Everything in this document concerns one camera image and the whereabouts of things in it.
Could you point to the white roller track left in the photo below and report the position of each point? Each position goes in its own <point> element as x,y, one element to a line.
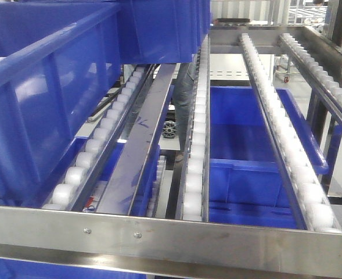
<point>80,177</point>

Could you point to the blue crate bottom edge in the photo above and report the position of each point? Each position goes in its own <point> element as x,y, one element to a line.
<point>21,269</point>

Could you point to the white roller track middle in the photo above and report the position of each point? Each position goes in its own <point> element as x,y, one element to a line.
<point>196,186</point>

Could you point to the blue crate upper middle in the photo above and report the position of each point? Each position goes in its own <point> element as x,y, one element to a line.
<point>161,31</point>

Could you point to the white roller track far right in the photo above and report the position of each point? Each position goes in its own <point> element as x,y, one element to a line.
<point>329,89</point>

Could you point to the steel divider rail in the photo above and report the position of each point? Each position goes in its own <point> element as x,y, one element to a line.
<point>126,177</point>

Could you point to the white roller track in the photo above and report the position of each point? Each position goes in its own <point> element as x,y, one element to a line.
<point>287,139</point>
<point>80,177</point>
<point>329,89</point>
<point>196,186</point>

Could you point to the blue crate lower shelf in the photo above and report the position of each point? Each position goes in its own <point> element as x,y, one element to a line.
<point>246,187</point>

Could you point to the large blue crate left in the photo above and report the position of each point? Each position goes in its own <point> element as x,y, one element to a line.
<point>57,61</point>

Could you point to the person leg in jeans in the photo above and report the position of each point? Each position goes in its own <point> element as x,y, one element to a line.
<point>182,97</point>

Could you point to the steel front shelf beam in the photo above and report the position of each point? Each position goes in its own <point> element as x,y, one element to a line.
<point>166,247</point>

